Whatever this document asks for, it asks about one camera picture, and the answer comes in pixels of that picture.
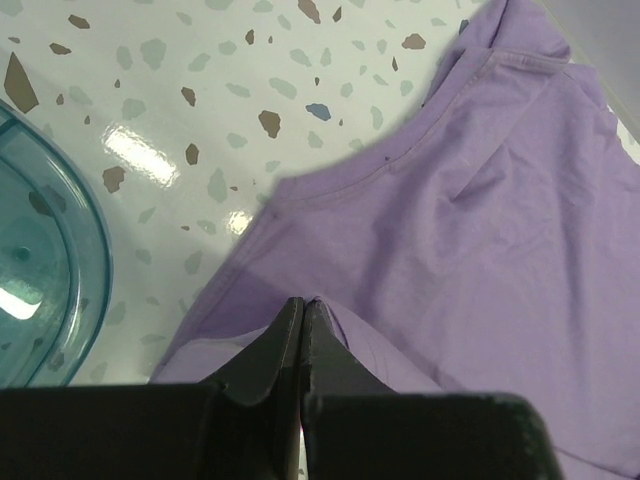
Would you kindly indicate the purple t shirt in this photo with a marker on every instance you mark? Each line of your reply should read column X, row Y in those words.
column 490, row 244

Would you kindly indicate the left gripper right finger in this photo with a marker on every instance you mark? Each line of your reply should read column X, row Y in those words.
column 355, row 427

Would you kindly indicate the teal plastic bin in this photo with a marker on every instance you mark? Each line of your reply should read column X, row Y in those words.
column 56, row 263

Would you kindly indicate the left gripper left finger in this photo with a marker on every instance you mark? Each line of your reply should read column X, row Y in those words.
column 241, row 422

